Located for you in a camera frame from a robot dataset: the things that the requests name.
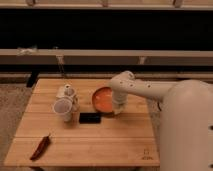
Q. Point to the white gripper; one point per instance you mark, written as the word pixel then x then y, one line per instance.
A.
pixel 119 101

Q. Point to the orange ceramic bowl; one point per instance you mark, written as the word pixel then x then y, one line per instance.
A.
pixel 102 100

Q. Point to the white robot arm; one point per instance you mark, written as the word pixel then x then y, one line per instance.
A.
pixel 186 131

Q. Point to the black rectangular block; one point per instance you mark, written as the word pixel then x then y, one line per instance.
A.
pixel 90 118

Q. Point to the small white cup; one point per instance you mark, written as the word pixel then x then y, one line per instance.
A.
pixel 66 91

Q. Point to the white cup lying sideways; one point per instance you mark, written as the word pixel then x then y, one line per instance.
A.
pixel 65 108

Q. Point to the wooden table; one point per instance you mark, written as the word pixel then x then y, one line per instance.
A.
pixel 123 140

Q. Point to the red chili pepper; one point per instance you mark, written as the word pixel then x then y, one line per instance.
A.
pixel 42 146

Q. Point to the wooden shelf frame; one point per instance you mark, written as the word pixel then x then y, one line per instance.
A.
pixel 206 5

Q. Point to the grey horizontal rail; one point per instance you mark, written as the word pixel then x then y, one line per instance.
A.
pixel 106 57

